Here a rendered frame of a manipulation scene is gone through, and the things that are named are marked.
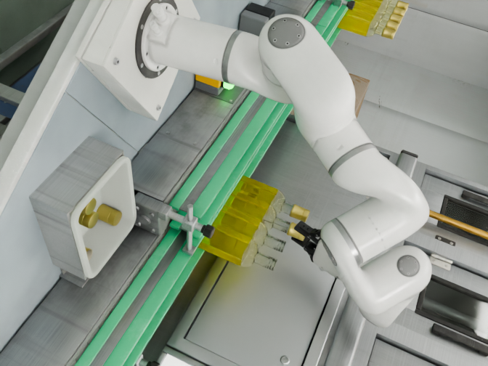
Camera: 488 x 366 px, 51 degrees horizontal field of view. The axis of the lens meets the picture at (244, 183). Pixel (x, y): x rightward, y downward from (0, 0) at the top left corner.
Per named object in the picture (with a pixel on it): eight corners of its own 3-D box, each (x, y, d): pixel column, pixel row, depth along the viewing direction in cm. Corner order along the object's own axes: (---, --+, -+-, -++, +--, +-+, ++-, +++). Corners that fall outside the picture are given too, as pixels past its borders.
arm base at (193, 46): (124, 42, 87) (206, 64, 83) (152, -23, 89) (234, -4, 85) (157, 80, 101) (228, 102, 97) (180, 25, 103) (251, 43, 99)
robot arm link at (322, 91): (325, 182, 87) (324, 145, 71) (258, 78, 95) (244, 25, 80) (374, 155, 87) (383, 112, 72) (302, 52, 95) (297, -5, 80)
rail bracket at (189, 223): (159, 243, 118) (207, 265, 116) (156, 197, 106) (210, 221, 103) (165, 234, 120) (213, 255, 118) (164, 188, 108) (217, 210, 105)
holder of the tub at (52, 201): (57, 278, 108) (88, 293, 107) (28, 196, 88) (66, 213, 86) (104, 220, 119) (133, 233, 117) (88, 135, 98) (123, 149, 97)
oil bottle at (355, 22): (319, 22, 198) (390, 45, 193) (322, 9, 194) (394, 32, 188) (324, 15, 202) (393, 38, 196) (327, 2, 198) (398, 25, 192)
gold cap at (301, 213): (294, 202, 132) (310, 209, 131) (295, 205, 136) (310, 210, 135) (289, 215, 132) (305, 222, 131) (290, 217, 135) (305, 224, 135)
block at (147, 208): (132, 227, 118) (158, 239, 117) (128, 202, 111) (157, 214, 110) (140, 216, 121) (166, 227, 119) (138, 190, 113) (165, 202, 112)
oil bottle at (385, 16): (329, 9, 206) (396, 30, 200) (332, -4, 201) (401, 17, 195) (333, 2, 209) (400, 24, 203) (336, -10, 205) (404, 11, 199)
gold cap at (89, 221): (67, 212, 98) (86, 221, 97) (79, 200, 100) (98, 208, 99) (70, 224, 100) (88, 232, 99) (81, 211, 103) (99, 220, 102)
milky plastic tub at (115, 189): (54, 266, 104) (90, 284, 102) (29, 197, 87) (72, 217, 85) (104, 207, 115) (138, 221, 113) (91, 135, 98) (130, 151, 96)
